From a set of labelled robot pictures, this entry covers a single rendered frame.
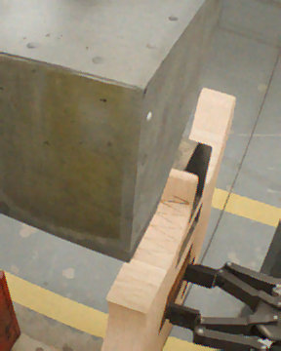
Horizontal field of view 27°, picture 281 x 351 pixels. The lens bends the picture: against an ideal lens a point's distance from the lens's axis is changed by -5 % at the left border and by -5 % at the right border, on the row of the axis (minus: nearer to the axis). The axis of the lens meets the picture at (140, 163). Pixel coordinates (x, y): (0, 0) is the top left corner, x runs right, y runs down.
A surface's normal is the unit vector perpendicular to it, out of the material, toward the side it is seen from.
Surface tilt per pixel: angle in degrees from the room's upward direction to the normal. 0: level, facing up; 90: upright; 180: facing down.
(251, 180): 0
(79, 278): 0
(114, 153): 90
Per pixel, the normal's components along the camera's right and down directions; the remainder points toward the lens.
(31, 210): -0.37, 0.64
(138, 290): 0.05, -0.69
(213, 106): -0.29, 0.22
